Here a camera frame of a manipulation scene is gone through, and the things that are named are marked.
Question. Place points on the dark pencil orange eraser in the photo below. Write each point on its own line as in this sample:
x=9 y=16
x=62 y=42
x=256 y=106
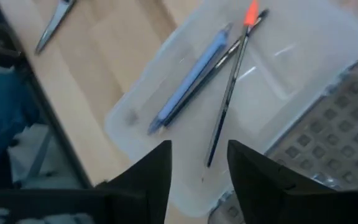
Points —
x=232 y=81

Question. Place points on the clear cased calculator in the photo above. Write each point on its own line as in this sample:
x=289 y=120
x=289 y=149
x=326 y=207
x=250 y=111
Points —
x=337 y=130

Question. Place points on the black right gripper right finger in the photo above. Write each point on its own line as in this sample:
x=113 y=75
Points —
x=259 y=193

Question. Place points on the clear plastic bin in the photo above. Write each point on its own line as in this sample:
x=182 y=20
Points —
x=291 y=77

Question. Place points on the black pen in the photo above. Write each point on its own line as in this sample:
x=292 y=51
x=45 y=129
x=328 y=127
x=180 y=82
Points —
x=204 y=79

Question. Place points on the blue pen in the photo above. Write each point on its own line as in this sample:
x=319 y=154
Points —
x=194 y=74

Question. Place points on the black table frame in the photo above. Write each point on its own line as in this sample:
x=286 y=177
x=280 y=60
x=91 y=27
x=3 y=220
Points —
x=54 y=124

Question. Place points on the person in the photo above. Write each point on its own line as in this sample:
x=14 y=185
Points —
x=2 y=118

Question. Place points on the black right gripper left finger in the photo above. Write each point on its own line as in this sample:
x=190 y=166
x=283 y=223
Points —
x=148 y=193

